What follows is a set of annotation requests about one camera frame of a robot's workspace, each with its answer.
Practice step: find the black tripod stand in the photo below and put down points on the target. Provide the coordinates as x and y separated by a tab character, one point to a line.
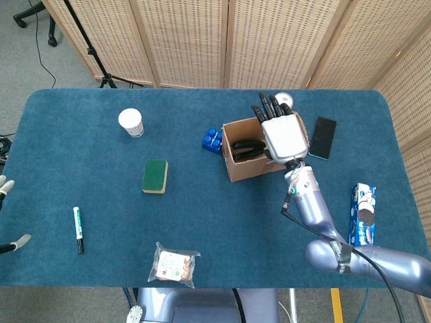
94	50

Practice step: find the blue toy blocks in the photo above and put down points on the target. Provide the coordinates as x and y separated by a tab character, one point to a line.
212	140

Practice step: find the black stapler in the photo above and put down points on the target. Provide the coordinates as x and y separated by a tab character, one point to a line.
249	148

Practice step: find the black white marker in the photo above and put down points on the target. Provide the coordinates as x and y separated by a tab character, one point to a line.
78	228

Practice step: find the black smartphone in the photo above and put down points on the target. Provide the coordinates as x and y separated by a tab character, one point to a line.
323	137

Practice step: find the open cardboard box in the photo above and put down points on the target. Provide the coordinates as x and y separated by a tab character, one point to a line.
249	154

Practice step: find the white paper cup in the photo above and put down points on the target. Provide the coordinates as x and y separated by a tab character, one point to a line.
132	124

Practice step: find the black office chair base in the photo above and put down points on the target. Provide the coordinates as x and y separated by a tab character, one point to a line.
37	20

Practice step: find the snack in clear plastic bag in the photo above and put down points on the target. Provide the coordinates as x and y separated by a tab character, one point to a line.
173	265

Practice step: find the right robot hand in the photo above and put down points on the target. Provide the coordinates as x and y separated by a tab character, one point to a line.
283	134

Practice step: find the blue cookie package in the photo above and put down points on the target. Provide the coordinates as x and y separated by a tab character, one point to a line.
363	215

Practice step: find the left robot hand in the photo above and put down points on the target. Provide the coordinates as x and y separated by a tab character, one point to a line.
8	215

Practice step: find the white lidded jar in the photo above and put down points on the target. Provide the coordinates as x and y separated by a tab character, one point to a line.
285	99

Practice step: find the green and yellow sponge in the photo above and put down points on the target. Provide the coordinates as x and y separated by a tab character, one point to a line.
155	175

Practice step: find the blue table cloth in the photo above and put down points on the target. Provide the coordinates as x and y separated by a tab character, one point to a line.
101	202

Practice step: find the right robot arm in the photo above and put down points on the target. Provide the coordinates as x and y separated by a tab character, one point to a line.
336	232

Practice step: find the grey robot torso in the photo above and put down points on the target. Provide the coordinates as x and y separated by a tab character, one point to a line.
205	305

